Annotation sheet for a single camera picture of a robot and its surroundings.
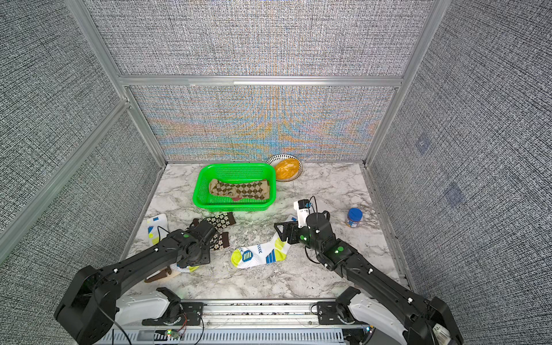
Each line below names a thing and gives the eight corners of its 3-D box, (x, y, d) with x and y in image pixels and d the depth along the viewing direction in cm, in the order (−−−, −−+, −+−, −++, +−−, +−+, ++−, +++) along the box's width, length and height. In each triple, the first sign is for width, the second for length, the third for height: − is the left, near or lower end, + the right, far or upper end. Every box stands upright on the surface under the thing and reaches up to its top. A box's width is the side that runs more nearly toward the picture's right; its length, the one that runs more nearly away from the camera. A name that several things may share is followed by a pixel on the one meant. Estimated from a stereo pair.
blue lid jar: (346, 228, 97) (350, 220, 91) (343, 216, 101) (347, 208, 95) (359, 228, 97) (364, 220, 91) (356, 216, 101) (360, 208, 95)
